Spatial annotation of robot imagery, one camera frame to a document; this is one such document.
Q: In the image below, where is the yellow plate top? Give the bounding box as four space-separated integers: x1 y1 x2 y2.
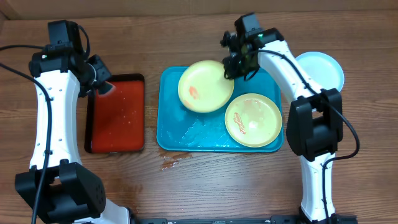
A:
178 60 234 113

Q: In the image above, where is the yellow plate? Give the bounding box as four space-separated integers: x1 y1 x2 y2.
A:
224 93 282 147
178 60 234 113

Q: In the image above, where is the light blue plate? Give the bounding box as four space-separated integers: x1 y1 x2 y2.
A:
296 52 345 91

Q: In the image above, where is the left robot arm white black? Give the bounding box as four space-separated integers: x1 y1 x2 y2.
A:
15 52 134 223

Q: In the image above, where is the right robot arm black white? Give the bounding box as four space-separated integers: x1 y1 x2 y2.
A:
220 28 345 223

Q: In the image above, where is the red water tray black rim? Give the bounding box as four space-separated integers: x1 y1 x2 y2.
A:
84 73 145 154

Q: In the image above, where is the teal plastic tray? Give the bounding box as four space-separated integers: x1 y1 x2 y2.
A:
157 67 284 153

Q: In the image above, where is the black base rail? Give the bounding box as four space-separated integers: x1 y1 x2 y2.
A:
133 214 358 224

